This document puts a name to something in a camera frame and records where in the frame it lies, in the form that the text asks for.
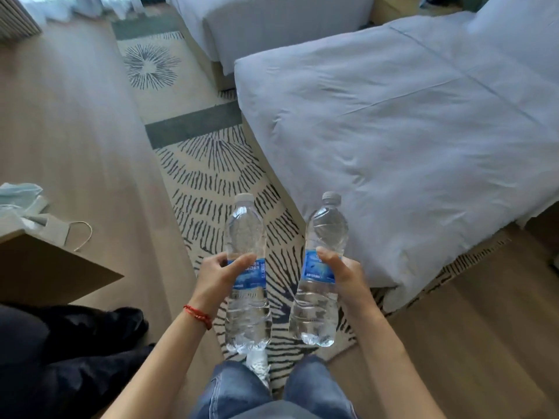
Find black clothing pile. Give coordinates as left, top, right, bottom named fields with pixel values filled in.
left=0, top=303, right=155, bottom=419

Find red string bracelet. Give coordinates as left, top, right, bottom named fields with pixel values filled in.
left=183, top=304, right=213, bottom=331

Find white bed with duvet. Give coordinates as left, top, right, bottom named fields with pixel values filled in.
left=234, top=0, right=559, bottom=314
left=168, top=0, right=376, bottom=77

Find light blue face mask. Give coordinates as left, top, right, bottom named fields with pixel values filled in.
left=0, top=182, right=44, bottom=210

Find person's blue jeans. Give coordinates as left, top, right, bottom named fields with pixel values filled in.
left=190, top=354, right=356, bottom=419

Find white sheer curtain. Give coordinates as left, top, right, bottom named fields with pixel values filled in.
left=13, top=0, right=173, bottom=20

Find beige patterned rug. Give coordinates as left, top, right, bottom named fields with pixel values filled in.
left=111, top=15, right=512, bottom=397

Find white paper bag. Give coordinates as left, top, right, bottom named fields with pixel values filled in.
left=0, top=196, right=93, bottom=252

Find person's right forearm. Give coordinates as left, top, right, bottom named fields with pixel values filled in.
left=347, top=301, right=447, bottom=419

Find clear water bottle blue label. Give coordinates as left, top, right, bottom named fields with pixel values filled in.
left=289, top=191, right=349, bottom=348
left=224, top=193, right=273, bottom=355

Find person's right hand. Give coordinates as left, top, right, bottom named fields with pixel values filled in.
left=316, top=247, right=374, bottom=317

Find person's left forearm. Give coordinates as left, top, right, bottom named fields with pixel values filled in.
left=101, top=303, right=215, bottom=419

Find person's left hand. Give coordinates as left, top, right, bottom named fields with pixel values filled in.
left=189, top=252, right=257, bottom=320

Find person's white shoe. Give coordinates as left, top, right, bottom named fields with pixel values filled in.
left=246, top=347, right=272, bottom=389

